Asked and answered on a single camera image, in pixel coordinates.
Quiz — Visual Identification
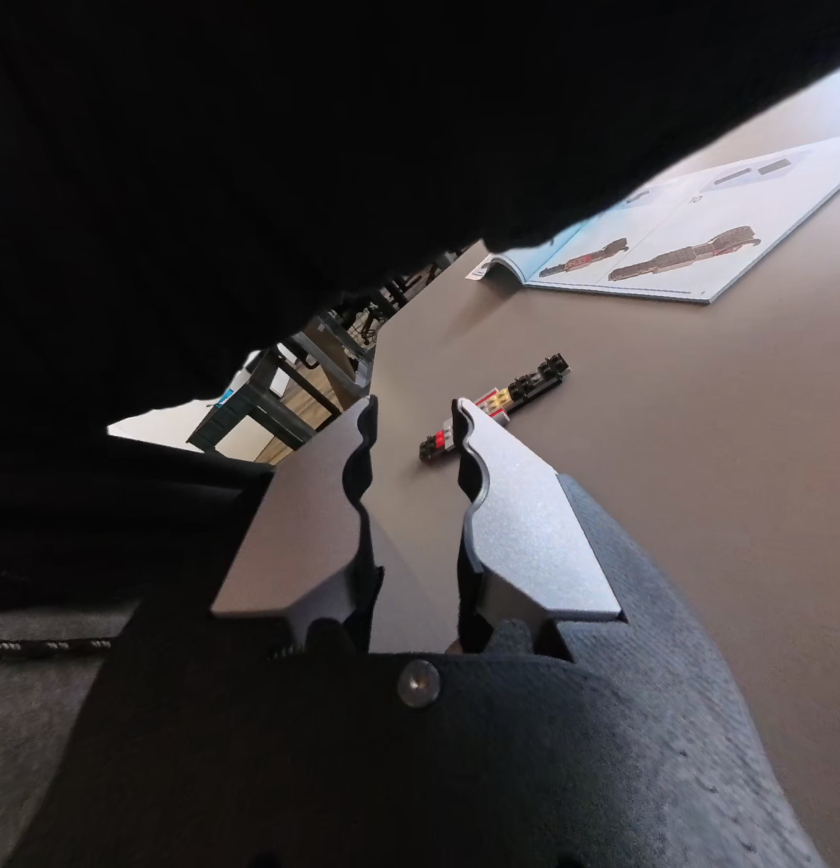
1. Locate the black white braided cord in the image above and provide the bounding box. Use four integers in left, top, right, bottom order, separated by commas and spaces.
0, 636, 116, 660

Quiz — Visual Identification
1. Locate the brick instruction booklet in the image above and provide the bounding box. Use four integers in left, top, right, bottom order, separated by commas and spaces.
466, 132, 840, 305

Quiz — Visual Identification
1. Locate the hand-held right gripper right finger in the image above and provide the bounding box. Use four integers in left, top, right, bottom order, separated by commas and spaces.
451, 398, 624, 653

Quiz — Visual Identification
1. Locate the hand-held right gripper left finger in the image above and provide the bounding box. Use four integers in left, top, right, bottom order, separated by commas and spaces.
210, 395, 383, 642

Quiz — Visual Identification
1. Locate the grey-brown desk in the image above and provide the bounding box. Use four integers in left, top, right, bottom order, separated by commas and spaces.
271, 68, 840, 868

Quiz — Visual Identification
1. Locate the grey red toy brick model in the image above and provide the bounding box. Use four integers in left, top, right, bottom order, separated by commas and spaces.
420, 353, 573, 465

